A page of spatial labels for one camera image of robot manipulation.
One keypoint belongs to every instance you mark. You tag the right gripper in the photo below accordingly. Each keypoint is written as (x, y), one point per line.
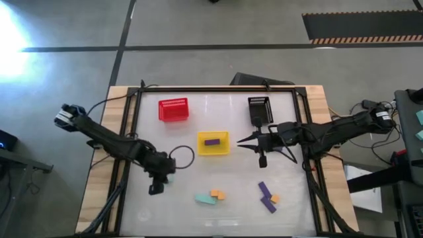
(268, 142)

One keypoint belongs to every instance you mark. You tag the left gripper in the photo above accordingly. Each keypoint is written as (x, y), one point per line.
(160, 167)

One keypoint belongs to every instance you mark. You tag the small teal block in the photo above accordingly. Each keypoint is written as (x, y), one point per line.
(170, 178)

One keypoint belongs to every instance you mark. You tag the long teal block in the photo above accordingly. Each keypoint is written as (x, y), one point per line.
(205, 199)

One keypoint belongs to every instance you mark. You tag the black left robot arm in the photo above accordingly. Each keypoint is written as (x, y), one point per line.
(109, 142)

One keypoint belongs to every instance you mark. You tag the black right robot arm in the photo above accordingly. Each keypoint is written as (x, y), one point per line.
(330, 130)

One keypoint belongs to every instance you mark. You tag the black plastic basket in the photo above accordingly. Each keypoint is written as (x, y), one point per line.
(261, 110)

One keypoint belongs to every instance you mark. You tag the yellow plastic basket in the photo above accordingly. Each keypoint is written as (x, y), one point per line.
(205, 151)

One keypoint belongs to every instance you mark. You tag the red plastic basket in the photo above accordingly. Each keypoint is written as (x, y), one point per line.
(173, 110)

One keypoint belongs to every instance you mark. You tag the black monitor back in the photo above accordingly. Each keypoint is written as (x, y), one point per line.
(251, 79)

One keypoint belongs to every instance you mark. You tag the white paper sheet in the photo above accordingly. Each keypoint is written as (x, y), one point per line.
(363, 195)

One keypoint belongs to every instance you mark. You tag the black angled bar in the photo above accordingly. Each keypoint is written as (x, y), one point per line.
(376, 180)

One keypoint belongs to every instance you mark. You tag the black device blue light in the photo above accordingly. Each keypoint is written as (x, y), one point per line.
(6, 140)

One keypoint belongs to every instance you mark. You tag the gray cart top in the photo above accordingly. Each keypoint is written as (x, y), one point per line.
(409, 139)

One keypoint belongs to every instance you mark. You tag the black hazard-striped floor mat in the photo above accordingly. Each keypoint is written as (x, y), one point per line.
(363, 26)

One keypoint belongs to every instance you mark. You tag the dark gray cabinet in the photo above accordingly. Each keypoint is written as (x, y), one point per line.
(404, 198)

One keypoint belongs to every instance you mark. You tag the teal block on cart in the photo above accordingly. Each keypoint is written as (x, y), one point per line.
(420, 117)
(420, 135)

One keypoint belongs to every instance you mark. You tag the black diagonal frame strut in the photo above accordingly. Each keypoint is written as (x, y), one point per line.
(109, 205)
(330, 211)

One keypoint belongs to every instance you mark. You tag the black aluminium table frame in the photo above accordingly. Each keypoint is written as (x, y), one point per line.
(215, 89)

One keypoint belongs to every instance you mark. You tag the gray metal desk frame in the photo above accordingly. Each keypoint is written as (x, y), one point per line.
(20, 162)

